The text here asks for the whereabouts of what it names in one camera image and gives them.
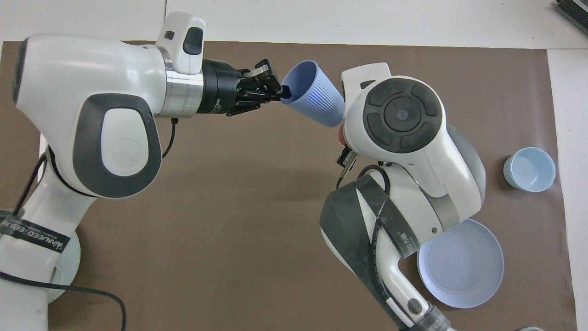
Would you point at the brown paper table mat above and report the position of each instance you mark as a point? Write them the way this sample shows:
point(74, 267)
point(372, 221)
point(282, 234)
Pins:
point(252, 207)

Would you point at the pale blue plate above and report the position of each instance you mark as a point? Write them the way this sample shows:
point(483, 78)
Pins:
point(464, 271)

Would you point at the pink cup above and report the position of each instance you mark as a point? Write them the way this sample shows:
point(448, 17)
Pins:
point(341, 135)

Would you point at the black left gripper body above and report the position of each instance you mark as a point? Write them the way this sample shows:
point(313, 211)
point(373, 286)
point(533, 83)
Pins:
point(220, 87)

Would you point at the dark grey ribbed device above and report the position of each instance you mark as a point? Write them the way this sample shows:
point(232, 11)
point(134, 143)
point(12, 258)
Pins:
point(574, 11)

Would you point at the pale green electric pot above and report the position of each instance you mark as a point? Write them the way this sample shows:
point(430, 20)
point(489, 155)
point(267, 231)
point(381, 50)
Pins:
point(70, 264)

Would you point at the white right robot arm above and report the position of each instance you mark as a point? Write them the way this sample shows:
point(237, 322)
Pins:
point(404, 119)

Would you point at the blue ribbed cup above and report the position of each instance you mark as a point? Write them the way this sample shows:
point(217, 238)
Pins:
point(312, 96)

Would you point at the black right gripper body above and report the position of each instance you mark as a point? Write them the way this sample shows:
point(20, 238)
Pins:
point(343, 157)

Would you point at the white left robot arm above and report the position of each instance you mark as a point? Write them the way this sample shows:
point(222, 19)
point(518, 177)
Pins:
point(92, 78)

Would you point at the cream tray with rabbit print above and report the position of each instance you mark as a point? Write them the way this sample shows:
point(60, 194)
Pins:
point(42, 145)

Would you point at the light blue bowl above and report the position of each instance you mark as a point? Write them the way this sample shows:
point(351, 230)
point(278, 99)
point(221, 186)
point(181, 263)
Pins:
point(530, 170)

